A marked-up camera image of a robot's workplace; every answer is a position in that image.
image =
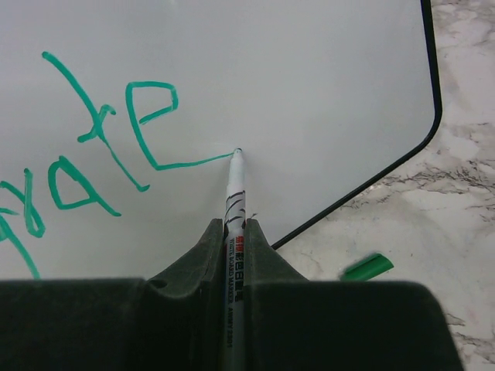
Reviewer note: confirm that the green white marker pen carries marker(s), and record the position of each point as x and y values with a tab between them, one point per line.
234	226

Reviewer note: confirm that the green marker cap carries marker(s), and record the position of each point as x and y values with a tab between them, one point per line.
367	268

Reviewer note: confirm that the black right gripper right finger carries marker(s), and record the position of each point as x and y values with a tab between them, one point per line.
292	323

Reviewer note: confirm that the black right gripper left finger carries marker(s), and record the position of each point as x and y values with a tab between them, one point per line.
171	321

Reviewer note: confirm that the black framed whiteboard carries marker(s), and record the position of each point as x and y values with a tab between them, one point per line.
118	119

